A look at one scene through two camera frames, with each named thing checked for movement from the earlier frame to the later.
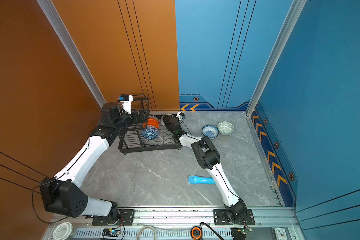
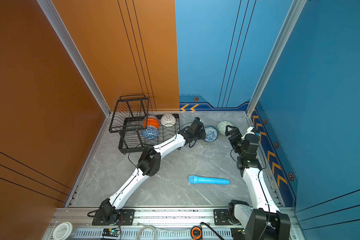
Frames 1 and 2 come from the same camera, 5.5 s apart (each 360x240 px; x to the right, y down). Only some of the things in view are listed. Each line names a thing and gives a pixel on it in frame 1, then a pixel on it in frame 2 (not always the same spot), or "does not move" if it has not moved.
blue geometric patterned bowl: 150,133 does not move
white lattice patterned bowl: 161,118 does not move
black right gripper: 166,121 → 234,138
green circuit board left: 111,232 does not move
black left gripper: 141,119 → 202,130
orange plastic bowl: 151,121 does not move
